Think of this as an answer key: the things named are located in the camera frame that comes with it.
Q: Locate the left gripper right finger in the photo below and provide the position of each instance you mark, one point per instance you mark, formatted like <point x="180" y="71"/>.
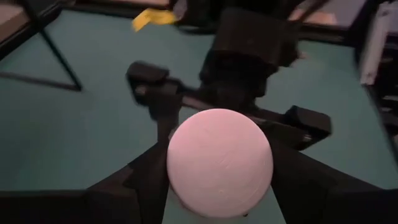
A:
<point x="317" y="199"/>

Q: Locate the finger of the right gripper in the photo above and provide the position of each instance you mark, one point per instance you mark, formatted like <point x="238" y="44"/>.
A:
<point x="155" y="90"/>
<point x="308" y="127"/>

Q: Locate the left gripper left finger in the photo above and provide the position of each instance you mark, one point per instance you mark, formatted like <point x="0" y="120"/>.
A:
<point x="140" y="196"/>

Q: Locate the white-capped gummy bottle green label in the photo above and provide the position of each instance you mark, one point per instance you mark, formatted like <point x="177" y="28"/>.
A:
<point x="217" y="161"/>

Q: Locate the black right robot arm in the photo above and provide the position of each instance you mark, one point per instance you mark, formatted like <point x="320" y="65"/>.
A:
<point x="199" y="12"/>

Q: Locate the yellow tape tag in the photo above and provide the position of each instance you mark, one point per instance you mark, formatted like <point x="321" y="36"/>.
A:
<point x="154" y="18"/>

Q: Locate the wooden table side board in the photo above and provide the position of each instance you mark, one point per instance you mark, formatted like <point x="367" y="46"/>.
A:
<point x="323" y="17"/>

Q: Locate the aluminium frame post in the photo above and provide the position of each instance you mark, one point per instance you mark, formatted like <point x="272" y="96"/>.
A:
<point x="374" y="46"/>

